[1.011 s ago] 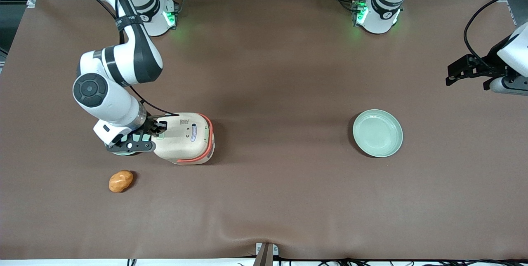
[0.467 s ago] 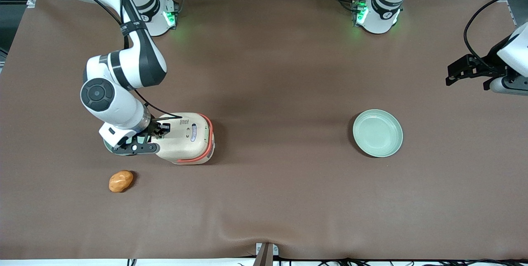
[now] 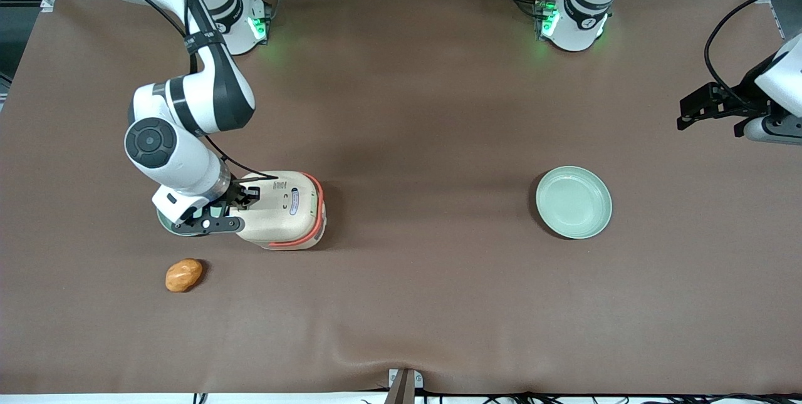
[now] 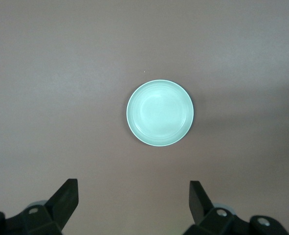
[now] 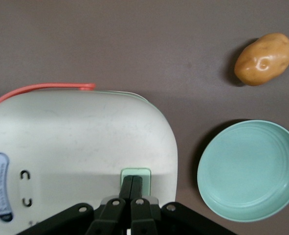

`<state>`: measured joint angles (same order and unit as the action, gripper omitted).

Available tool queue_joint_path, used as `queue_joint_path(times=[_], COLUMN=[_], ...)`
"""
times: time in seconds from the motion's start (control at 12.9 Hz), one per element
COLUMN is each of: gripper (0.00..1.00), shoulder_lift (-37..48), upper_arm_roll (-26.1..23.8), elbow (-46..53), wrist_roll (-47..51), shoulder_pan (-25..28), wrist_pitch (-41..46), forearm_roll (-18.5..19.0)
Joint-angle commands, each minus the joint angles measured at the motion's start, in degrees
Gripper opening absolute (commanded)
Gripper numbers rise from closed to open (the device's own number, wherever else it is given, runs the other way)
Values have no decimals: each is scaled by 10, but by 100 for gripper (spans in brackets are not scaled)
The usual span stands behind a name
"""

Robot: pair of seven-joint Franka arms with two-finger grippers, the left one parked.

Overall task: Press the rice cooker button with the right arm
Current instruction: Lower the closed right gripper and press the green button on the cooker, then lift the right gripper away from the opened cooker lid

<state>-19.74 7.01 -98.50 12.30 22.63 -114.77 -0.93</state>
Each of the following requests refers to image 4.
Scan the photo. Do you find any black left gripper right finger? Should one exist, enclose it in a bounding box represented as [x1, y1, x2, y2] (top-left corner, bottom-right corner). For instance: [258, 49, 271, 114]
[184, 181, 254, 235]

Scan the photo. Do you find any brown table cloth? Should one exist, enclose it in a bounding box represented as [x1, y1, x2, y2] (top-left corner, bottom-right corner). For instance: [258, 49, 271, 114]
[0, 0, 289, 235]

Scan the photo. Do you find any pale green round plate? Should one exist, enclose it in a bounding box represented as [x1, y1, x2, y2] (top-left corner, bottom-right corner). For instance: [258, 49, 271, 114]
[126, 79, 195, 147]

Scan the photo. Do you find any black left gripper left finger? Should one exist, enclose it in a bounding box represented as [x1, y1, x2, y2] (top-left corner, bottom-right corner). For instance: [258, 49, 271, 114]
[2, 178, 79, 235]

